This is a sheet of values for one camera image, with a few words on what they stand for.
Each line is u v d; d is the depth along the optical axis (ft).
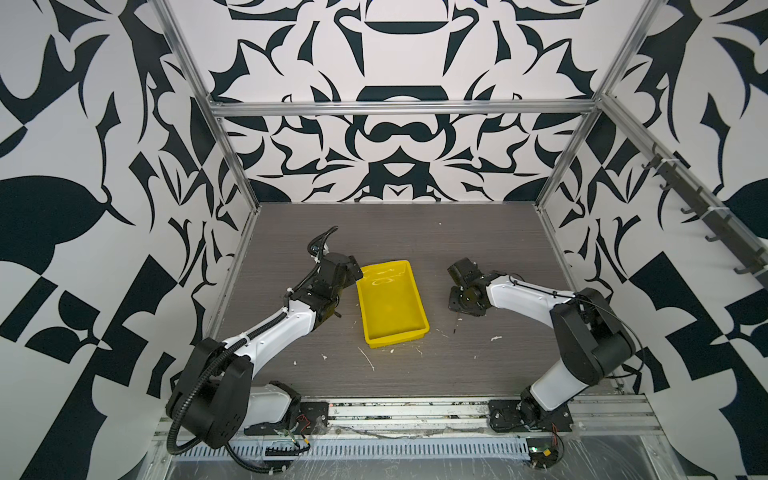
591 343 1.51
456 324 2.97
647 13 2.40
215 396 1.35
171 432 1.18
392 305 3.05
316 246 2.34
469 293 2.30
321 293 2.17
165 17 2.39
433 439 2.38
